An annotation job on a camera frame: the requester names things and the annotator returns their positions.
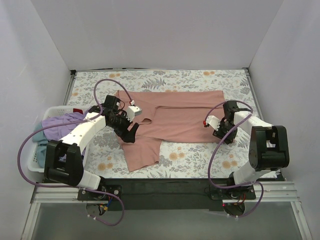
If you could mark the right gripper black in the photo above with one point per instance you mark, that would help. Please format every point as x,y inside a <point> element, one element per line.
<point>223,132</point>

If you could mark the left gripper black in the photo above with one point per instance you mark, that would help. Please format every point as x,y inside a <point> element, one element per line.
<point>125,130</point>

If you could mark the pink t-shirt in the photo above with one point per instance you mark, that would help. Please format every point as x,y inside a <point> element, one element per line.
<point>168,116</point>

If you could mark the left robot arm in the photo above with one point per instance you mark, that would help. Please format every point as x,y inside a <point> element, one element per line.
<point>63,160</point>

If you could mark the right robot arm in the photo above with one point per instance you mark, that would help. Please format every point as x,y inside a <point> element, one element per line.
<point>268,149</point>

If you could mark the floral tablecloth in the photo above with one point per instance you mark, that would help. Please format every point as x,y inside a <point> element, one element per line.
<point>176,160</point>

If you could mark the teal blue t-shirt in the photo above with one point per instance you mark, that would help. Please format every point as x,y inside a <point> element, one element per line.
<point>41,142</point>

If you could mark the white plastic laundry basket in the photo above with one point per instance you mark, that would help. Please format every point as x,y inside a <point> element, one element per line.
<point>53,116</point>

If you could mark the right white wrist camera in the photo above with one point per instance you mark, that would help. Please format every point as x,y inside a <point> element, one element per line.
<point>212,121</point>

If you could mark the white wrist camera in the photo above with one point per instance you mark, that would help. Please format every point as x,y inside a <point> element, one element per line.
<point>212,121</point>
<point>133,111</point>

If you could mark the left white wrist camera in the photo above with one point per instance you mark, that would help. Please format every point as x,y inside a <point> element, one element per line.
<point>133,111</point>

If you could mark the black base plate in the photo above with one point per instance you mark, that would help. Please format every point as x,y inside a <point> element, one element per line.
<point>173,193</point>

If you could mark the aluminium front frame rail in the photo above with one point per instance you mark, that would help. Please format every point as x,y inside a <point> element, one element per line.
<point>71,214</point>

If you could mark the aluminium table edge rail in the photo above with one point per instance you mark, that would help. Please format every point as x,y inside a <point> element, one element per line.
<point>68,87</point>

